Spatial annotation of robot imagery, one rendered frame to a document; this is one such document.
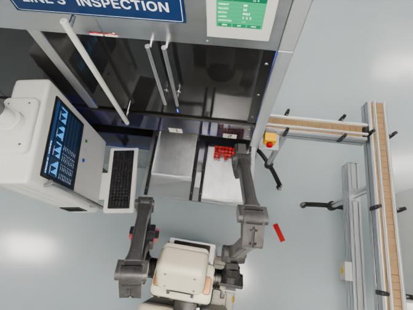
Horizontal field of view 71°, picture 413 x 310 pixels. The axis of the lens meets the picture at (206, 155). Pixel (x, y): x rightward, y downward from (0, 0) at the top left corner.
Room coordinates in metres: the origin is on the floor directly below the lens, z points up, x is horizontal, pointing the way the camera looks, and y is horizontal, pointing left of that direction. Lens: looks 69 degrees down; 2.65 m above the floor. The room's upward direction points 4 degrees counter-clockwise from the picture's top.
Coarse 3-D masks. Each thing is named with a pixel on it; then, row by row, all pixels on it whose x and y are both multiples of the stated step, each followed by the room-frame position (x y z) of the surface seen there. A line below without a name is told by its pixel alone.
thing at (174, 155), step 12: (168, 132) 0.85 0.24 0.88; (168, 144) 0.76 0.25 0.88; (180, 144) 0.75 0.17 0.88; (192, 144) 0.75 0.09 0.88; (156, 156) 0.68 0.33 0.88; (168, 156) 0.67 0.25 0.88; (180, 156) 0.67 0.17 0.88; (192, 156) 0.66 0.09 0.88; (156, 168) 0.60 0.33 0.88; (168, 168) 0.59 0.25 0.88; (180, 168) 0.59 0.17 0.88; (192, 168) 0.57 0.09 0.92
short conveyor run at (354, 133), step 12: (276, 120) 0.85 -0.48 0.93; (288, 120) 0.85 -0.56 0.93; (300, 120) 0.84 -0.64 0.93; (312, 120) 0.82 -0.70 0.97; (324, 120) 0.81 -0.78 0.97; (288, 132) 0.76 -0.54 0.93; (300, 132) 0.75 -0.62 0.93; (312, 132) 0.75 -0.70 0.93; (324, 132) 0.74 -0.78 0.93; (336, 132) 0.72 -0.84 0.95; (348, 132) 0.71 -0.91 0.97; (360, 132) 0.70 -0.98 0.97; (348, 144) 0.68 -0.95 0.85; (360, 144) 0.66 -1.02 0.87
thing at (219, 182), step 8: (208, 152) 0.68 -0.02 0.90; (224, 152) 0.67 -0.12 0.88; (208, 160) 0.63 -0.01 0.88; (216, 160) 0.62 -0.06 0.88; (208, 168) 0.57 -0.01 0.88; (216, 168) 0.57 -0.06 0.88; (224, 168) 0.56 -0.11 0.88; (208, 176) 0.52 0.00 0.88; (216, 176) 0.51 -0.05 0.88; (224, 176) 0.51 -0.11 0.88; (232, 176) 0.51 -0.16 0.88; (208, 184) 0.47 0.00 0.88; (216, 184) 0.46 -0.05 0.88; (224, 184) 0.46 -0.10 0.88; (232, 184) 0.45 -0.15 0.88; (208, 192) 0.41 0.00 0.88; (216, 192) 0.41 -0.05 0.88; (224, 192) 0.41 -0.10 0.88; (232, 192) 0.40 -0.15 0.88; (240, 192) 0.40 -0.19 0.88; (232, 200) 0.35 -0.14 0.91; (240, 200) 0.35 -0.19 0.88
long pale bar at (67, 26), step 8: (72, 16) 0.83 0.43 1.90; (64, 24) 0.77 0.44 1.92; (72, 24) 0.80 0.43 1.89; (72, 32) 0.77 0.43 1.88; (72, 40) 0.77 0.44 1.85; (80, 48) 0.77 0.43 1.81; (88, 56) 0.78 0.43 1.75; (88, 64) 0.77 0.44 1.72; (96, 72) 0.77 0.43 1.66; (104, 88) 0.77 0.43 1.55; (112, 96) 0.78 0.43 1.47; (112, 104) 0.77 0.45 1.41; (120, 112) 0.77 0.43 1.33; (128, 112) 0.83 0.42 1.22
